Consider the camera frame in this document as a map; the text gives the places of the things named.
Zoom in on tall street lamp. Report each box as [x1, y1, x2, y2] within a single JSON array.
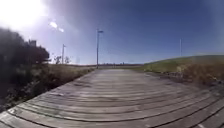
[[95, 29, 105, 70]]

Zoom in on bare tree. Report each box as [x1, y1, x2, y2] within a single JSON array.
[[54, 55, 63, 65]]

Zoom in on dark bushes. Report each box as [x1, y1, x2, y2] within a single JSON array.
[[0, 27, 52, 112]]

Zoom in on dry grass verge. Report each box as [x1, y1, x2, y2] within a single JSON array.
[[6, 63, 97, 107]]

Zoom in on grey wooden boardwalk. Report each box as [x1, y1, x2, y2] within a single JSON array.
[[0, 68, 224, 128]]

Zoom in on thin pale pole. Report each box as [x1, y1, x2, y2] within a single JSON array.
[[179, 37, 183, 58]]

